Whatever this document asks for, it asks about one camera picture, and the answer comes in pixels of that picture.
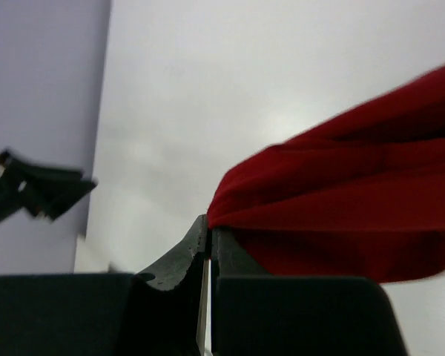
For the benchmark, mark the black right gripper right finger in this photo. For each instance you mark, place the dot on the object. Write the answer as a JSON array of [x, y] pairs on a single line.
[[228, 258]]

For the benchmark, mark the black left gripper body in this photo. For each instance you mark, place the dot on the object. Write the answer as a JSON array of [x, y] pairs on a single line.
[[40, 190]]

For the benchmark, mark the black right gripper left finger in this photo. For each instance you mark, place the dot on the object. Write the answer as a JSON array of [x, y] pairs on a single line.
[[171, 295]]

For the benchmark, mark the dark red t shirt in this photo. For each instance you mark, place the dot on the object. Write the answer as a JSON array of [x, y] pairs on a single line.
[[362, 194]]

